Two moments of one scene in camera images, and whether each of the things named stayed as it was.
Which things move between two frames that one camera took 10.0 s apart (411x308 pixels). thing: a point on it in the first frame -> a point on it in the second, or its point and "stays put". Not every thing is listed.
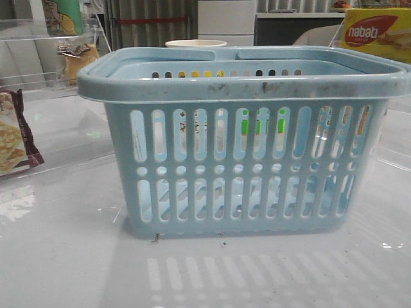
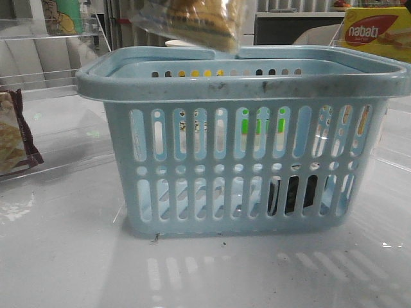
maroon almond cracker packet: (18, 151) stays put
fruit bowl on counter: (341, 4) stays put
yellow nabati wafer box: (384, 31) stays put
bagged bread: (77, 58) -> (216, 24)
